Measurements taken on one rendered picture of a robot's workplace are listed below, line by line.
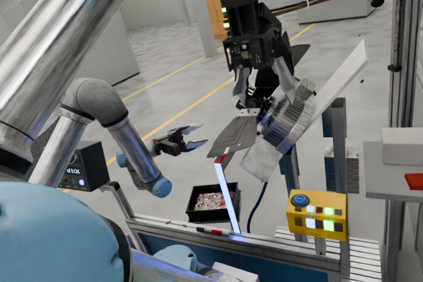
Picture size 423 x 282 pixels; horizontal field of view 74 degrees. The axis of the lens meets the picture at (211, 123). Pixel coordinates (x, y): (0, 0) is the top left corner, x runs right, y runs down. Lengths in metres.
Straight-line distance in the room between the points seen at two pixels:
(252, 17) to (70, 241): 0.38
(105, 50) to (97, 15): 7.11
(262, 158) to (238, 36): 0.82
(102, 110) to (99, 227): 0.73
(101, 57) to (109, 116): 6.53
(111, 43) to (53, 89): 7.24
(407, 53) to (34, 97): 1.36
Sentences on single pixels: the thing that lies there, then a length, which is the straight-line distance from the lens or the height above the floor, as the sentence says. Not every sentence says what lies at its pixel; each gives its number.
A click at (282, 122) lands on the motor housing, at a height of 1.13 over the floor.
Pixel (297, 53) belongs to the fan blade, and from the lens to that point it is 1.10.
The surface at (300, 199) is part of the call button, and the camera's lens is 0.90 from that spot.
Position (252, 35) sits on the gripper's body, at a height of 1.62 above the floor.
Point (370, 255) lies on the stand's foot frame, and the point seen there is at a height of 0.08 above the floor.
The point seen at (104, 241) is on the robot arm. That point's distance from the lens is 0.20.
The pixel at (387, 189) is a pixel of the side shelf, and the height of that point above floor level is 0.86.
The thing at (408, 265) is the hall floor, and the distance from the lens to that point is 2.15.
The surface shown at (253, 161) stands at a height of 1.01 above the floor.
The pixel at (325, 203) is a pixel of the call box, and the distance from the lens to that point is 0.90.
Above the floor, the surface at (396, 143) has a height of 0.97.
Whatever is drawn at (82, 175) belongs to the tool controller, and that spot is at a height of 1.15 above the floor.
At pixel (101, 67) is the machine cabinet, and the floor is 0.56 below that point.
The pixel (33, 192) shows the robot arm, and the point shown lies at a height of 1.63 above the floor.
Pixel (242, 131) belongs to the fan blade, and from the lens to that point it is 1.08.
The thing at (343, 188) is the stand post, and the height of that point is 0.73.
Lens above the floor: 1.71
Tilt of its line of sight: 26 degrees down
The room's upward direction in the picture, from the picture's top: 16 degrees counter-clockwise
